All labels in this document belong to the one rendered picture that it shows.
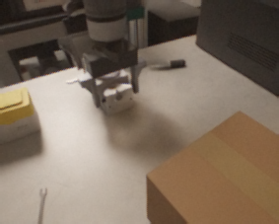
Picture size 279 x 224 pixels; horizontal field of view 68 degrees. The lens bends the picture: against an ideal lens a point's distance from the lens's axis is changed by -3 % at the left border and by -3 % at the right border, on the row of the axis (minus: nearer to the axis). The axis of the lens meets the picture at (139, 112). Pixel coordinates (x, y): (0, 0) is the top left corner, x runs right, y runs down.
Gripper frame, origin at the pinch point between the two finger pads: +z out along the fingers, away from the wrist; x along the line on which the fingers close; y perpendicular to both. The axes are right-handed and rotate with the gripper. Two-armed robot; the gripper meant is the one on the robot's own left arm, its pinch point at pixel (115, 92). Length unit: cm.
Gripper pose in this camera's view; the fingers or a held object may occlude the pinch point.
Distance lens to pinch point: 62.4
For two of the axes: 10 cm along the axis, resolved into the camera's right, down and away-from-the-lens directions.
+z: 0.3, 7.3, 6.8
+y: -5.0, -5.8, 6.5
